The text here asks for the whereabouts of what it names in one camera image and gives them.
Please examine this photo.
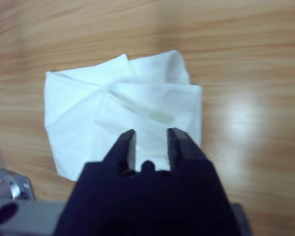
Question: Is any white Unitree t-shirt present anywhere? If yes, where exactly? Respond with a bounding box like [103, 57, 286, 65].
[44, 50, 203, 183]

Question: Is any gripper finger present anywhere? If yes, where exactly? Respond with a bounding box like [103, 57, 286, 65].
[104, 129, 137, 173]
[167, 127, 212, 173]

